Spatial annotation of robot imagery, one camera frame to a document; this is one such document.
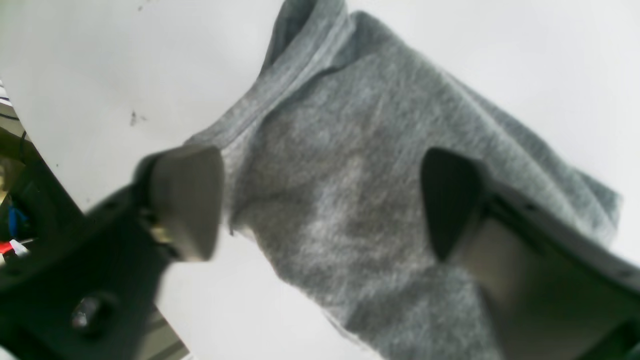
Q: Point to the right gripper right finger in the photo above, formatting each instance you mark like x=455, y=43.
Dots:
x=549, y=292

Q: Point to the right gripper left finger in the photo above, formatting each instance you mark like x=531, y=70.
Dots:
x=85, y=289

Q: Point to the grey T-shirt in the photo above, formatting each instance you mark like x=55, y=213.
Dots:
x=322, y=159

